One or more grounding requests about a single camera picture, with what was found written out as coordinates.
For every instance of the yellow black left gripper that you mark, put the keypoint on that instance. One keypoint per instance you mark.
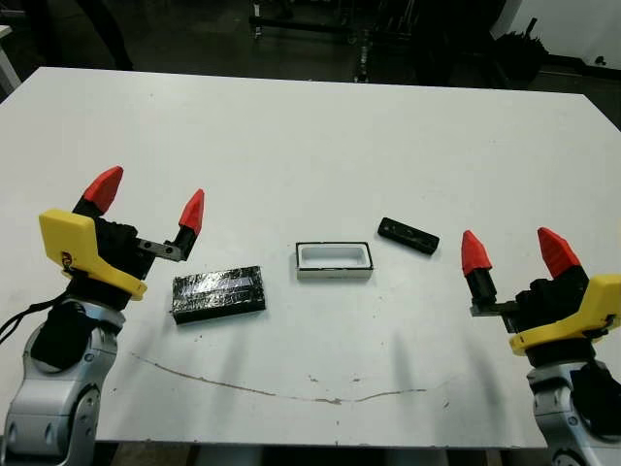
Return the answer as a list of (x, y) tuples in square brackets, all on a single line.
[(82, 242)]

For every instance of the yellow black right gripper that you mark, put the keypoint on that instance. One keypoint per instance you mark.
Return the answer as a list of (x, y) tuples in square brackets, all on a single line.
[(548, 310)]

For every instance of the black bar-shaped camera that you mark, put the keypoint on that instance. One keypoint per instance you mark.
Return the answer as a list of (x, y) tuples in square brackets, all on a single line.
[(410, 235)]

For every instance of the black glossy box lid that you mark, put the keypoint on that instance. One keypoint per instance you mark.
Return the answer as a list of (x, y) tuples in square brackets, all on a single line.
[(218, 291)]

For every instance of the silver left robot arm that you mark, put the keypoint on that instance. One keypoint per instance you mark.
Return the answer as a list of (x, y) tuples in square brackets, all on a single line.
[(48, 412)]

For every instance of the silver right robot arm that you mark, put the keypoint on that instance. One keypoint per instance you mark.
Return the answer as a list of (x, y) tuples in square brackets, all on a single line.
[(553, 403)]

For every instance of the white side table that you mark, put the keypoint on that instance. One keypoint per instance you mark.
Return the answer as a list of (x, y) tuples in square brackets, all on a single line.
[(6, 63)]

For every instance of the black round bin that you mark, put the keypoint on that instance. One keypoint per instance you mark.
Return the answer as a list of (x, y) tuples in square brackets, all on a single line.
[(521, 51)]

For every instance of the black gantry crane stand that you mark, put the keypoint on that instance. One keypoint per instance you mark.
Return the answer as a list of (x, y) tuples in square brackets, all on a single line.
[(301, 23)]

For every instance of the folded tripods bundle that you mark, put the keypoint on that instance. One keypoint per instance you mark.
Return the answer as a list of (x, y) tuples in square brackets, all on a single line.
[(363, 58)]

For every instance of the white camera box base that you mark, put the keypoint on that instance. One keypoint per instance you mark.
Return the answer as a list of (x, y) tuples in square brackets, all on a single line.
[(335, 275)]

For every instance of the small black wall fixture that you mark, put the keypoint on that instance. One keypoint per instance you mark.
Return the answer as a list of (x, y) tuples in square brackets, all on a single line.
[(600, 59)]

